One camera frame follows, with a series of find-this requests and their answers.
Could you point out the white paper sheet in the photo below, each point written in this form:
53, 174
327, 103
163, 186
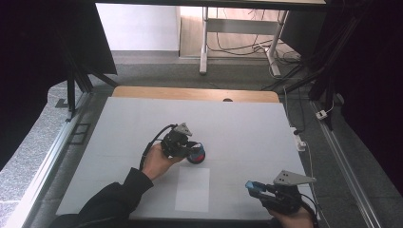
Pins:
192, 190

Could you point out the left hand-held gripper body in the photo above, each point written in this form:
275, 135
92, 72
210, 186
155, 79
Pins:
174, 144

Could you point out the person's left hand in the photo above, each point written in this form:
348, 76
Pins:
157, 161

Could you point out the white power strip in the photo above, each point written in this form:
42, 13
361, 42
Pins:
299, 142

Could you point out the black curtain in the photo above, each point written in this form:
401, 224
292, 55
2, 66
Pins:
25, 47
374, 63

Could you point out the white table mat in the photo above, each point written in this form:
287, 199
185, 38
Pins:
237, 126

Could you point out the round red ink pad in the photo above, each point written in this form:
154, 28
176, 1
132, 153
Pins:
198, 159

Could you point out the white metal desk frame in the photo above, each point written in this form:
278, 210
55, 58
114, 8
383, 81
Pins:
237, 27

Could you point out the black metal stand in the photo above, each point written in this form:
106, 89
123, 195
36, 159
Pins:
329, 104

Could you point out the person's right hand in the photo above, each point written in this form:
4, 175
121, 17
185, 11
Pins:
293, 220

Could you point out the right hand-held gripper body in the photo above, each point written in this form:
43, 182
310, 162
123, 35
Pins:
290, 179

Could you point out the blue stamp cap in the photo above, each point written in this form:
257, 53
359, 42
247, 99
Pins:
252, 185

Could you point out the black tripod stand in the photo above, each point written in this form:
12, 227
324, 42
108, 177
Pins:
71, 91

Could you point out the aluminium floor rail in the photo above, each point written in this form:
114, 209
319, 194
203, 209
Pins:
345, 164
47, 161

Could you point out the small white adapter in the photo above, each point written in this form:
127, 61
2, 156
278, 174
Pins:
321, 114

